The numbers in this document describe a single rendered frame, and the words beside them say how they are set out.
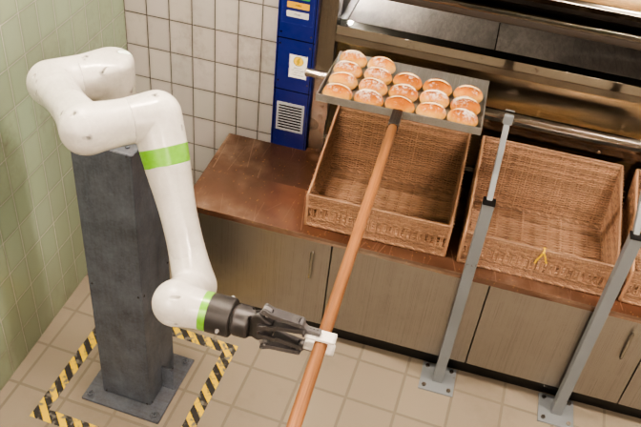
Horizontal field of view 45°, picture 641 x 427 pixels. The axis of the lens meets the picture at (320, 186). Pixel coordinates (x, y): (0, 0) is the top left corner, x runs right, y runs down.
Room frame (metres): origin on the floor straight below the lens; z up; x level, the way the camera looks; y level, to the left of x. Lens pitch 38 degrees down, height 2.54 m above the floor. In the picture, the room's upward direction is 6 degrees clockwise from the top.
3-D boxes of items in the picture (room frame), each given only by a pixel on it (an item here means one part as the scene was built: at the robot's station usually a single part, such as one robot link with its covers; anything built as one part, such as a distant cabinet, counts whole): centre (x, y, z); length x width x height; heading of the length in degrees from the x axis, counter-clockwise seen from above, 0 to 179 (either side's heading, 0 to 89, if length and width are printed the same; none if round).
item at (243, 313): (1.17, 0.12, 1.19); 0.09 x 0.07 x 0.08; 80
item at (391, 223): (2.41, -0.26, 0.72); 0.56 x 0.49 x 0.28; 80
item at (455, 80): (2.31, -0.25, 1.19); 0.55 x 0.36 x 0.03; 80
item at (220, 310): (1.19, 0.19, 1.19); 0.12 x 0.06 x 0.09; 170
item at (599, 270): (2.30, -0.85, 0.72); 0.56 x 0.49 x 0.28; 79
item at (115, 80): (1.86, 0.63, 1.36); 0.16 x 0.13 x 0.19; 122
